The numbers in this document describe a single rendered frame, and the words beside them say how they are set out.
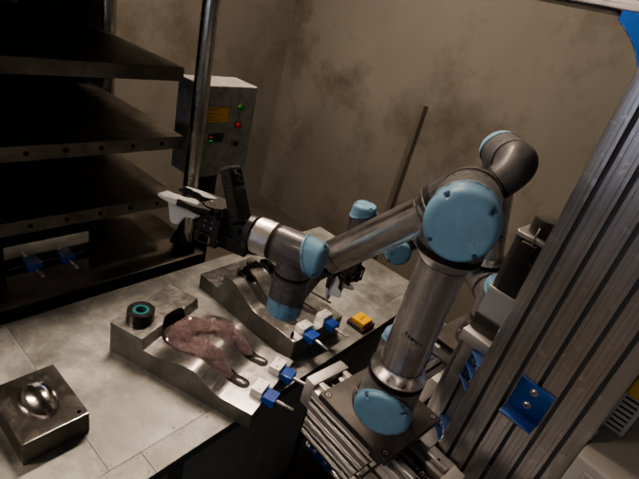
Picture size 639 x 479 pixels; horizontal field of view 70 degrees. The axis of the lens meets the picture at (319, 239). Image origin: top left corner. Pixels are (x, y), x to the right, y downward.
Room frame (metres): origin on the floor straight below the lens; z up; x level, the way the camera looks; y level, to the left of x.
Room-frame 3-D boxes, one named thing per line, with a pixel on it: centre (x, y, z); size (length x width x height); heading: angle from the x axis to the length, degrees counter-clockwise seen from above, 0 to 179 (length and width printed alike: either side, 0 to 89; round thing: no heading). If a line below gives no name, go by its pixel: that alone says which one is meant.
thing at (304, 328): (1.22, -0.07, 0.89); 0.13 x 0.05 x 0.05; 56
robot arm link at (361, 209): (1.32, -0.11, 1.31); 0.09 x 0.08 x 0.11; 95
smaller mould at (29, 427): (0.75, 0.56, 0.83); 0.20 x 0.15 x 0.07; 56
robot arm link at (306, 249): (0.79, 0.03, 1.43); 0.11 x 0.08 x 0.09; 75
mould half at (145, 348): (1.08, 0.26, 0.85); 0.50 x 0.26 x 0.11; 73
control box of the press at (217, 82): (1.99, 0.58, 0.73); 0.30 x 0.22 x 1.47; 146
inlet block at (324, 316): (1.31, -0.13, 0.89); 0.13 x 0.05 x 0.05; 56
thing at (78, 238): (1.42, 1.09, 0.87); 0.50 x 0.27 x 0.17; 56
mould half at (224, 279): (1.42, 0.12, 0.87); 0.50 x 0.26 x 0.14; 56
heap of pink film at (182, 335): (1.09, 0.25, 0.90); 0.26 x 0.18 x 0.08; 73
